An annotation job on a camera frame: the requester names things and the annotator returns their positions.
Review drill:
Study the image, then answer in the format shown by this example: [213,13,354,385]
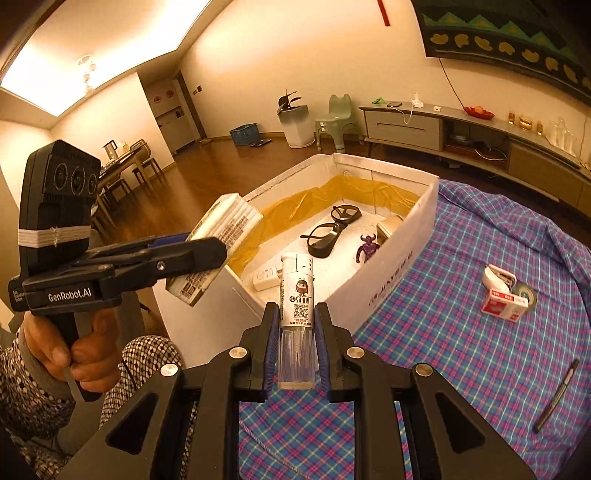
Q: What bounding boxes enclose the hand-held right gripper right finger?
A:
[315,302,536,480]

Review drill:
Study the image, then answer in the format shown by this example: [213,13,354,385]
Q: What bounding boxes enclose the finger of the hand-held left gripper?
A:
[74,236,229,289]
[88,232,190,259]

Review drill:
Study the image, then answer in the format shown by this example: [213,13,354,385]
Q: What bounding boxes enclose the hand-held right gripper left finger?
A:
[69,302,280,480]

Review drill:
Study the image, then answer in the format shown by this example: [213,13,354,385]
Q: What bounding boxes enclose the white tissue pack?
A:
[165,194,264,308]

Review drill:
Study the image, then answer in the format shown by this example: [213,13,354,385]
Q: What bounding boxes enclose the white plug charger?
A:
[253,266,283,291]

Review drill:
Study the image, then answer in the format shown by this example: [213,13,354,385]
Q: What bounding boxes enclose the black frame glasses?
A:
[301,204,362,258]

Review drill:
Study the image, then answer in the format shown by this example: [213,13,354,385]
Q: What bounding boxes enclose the white cardboard box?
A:
[152,153,440,356]

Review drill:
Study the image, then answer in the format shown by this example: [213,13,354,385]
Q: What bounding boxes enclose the purple figurine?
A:
[355,234,380,265]

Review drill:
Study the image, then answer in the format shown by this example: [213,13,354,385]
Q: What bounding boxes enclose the gold metal box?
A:
[376,216,407,245]

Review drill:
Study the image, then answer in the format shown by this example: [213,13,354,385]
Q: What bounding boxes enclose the person's left forearm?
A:
[0,330,112,462]

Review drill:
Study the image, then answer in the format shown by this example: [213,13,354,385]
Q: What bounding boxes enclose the person's left hand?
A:
[23,309,122,393]

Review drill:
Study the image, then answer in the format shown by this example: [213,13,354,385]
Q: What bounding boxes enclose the dark dining chair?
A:
[99,178,132,204]
[131,157,164,188]

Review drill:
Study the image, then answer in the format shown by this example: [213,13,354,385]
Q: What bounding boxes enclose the dining table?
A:
[99,138,153,185]

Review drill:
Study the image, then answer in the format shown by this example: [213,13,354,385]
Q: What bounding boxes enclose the person's patterned clothing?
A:
[99,336,195,480]

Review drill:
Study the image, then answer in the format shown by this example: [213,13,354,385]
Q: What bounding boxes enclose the blue plastic crate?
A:
[230,123,259,147]

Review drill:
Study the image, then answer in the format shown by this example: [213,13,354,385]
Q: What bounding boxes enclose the ceiling lamp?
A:
[76,54,98,95]

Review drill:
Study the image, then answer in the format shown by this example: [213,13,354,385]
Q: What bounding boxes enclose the plaid cloth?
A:
[238,179,591,480]

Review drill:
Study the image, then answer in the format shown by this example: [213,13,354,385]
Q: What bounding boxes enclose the potted plant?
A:
[277,90,311,148]

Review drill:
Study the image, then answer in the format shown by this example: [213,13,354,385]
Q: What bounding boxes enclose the red and white staple box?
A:
[481,288,529,320]

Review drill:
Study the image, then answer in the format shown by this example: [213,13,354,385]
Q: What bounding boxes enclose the green plastic chair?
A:
[315,93,361,151]

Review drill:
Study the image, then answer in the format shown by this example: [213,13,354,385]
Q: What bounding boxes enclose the clear tape roll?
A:
[512,282,537,309]

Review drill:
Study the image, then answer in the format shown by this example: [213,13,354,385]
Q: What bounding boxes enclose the black marker pen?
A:
[532,359,580,433]

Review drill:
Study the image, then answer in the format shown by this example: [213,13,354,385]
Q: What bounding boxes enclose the grey television cabinet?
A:
[359,104,591,204]

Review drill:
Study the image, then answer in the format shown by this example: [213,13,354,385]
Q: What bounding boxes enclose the gold ornaments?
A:
[508,111,546,134]

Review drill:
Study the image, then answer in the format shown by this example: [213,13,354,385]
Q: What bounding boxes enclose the clear glass cups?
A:
[547,117,580,155]

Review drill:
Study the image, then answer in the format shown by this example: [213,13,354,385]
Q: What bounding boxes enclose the black television cable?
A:
[438,58,467,109]

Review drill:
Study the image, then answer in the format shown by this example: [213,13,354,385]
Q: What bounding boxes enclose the wall television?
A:
[411,0,591,97]

